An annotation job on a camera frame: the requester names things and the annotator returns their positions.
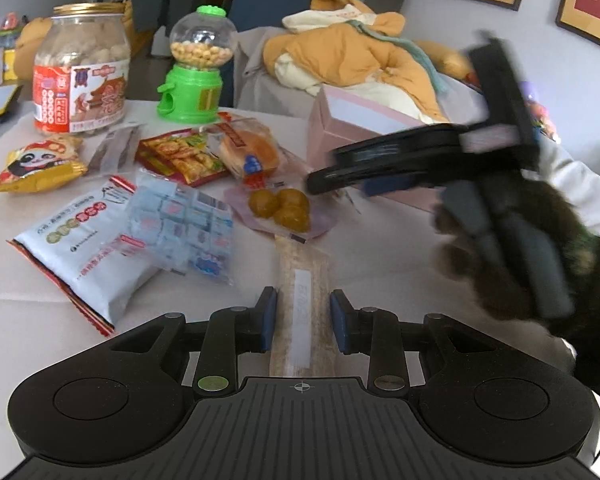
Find clear packet yellow balls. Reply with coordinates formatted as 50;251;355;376
223;186;337;240

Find pink cardboard box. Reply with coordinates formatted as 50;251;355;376
305;84;447;212

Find red biscuit snack packet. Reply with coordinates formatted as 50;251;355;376
135;129;230;188

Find green gumball candy dispenser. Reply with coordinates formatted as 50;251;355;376
157;6;237;125

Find large biscuit jar gold lid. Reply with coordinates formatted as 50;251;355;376
32;2;131;136

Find white snack bag red edge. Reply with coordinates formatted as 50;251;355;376
9;176;158;336

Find grey sofa cover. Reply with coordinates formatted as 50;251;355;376
232;26;600;241

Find small dark clear packet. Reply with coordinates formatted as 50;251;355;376
87;124;143;176

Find bread bun packet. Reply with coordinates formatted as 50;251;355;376
206;117;296;190

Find yellow panda snack bag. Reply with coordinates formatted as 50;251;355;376
0;136;87;194

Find clear bag blue candies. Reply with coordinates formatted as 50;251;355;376
110;170;234;283

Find right gloved hand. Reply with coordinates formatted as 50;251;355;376
434;181;600;396

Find long clear cracker packet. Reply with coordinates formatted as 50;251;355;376
270;235;337;377

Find yellow plush cushion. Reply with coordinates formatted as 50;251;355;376
14;0;155;81

